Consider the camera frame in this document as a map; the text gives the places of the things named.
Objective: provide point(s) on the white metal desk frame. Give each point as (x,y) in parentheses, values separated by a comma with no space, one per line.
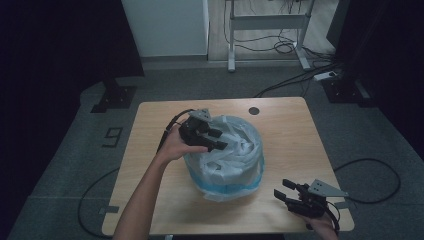
(266,21)

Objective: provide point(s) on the dark curtain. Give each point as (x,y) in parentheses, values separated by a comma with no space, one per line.
(393,50)
(50,50)

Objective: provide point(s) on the person's left hand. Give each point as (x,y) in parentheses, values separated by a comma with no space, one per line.
(175,148)

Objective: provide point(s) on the grey tape piece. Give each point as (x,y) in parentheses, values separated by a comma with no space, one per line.
(109,210)
(343,205)

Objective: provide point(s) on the dark round table grommet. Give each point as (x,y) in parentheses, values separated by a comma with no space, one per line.
(253,110)

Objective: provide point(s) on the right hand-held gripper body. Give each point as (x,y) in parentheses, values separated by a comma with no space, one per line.
(313,203)

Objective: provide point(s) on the black stand base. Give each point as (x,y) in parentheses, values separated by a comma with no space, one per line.
(115,98)
(343,91)

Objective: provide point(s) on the white power strip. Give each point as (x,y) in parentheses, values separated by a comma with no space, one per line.
(325,76)

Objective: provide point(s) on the white cabinet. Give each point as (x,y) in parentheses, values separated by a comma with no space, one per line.
(166,26)

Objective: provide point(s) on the person's right hand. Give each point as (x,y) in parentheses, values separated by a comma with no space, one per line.
(321,228)

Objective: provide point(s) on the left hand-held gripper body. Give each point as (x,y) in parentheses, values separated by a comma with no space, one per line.
(195,130)

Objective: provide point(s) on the white and blue plastic bag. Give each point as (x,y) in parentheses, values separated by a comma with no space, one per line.
(230,160)

